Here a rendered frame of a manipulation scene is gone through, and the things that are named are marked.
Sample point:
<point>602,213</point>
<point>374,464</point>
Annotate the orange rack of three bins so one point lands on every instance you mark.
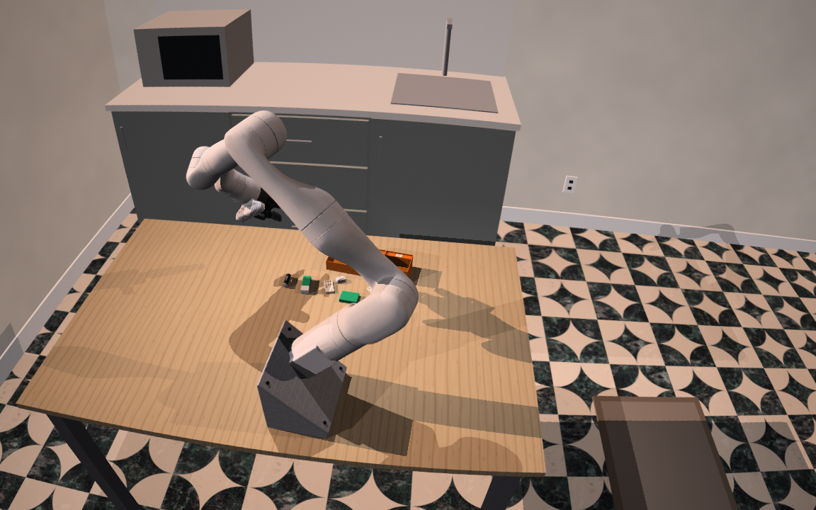
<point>402,261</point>

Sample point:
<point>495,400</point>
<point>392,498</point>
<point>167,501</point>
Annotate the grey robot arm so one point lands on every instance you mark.
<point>326,225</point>

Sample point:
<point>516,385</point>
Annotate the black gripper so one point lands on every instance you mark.
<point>269,204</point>

